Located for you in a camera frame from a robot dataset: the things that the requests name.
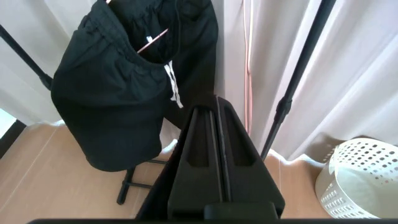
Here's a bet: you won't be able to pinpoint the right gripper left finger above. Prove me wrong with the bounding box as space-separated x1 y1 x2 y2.
167 105 227 218

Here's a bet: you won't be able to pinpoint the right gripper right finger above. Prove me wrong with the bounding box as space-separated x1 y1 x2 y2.
216 96 285 218

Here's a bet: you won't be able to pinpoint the pink clothes hanger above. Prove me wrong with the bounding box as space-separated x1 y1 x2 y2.
243 0 254 134
104 0 169 54

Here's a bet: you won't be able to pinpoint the black shorts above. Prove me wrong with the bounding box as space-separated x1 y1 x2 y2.
50 0 219 172

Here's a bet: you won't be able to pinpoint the white laundry basket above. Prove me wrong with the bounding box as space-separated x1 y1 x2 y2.
314 138 398 219

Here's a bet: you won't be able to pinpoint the black clothes rack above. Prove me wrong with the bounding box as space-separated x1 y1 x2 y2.
0 0 337 205

